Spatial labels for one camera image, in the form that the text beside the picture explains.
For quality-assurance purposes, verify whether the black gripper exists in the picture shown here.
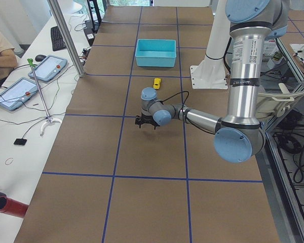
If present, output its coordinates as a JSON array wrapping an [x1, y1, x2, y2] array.
[[135, 114, 159, 130]]

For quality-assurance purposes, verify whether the yellow beetle toy car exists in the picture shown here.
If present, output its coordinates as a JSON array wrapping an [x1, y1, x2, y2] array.
[[153, 77, 161, 90]]

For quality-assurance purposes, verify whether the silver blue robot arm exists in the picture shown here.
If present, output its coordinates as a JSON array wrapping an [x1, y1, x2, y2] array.
[[135, 1, 290, 163]]

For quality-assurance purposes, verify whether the light blue plastic bin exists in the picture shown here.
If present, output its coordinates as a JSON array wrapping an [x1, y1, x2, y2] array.
[[135, 39, 176, 67]]

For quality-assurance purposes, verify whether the far teach pendant tablet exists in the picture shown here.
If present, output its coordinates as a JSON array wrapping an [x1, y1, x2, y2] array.
[[34, 55, 67, 82]]

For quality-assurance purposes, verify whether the teach pendant tablet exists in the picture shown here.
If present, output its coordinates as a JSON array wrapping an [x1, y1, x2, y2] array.
[[0, 77, 38, 111], [34, 55, 67, 82]]

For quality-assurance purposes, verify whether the black keyboard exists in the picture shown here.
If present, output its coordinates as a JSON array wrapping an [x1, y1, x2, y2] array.
[[50, 26, 66, 51]]

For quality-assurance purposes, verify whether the grey office chair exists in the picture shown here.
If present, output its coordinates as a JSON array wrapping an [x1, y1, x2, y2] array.
[[255, 83, 304, 133]]

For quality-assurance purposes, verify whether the black computer mouse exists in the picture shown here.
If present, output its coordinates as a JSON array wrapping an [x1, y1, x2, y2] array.
[[35, 54, 47, 62]]

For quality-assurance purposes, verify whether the small black square device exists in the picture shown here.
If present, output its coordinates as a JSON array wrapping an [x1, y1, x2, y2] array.
[[13, 138, 27, 146]]

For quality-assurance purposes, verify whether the metal rod with green clip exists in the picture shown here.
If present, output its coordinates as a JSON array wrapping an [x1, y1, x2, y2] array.
[[27, 58, 62, 137]]

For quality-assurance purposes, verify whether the near teach pendant tablet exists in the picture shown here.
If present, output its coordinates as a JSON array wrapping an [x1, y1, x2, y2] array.
[[0, 77, 38, 111]]

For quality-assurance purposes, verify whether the red black tube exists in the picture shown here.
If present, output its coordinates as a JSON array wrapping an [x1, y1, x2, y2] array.
[[0, 192, 28, 218]]

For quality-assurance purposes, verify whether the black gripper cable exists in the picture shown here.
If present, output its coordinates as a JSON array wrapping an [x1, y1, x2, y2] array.
[[162, 91, 191, 125]]

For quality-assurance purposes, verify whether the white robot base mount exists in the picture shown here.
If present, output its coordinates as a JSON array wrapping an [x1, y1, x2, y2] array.
[[190, 0, 230, 90]]

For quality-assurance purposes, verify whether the aluminium frame post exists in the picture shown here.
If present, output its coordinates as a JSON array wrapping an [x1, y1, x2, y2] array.
[[47, 0, 85, 77]]

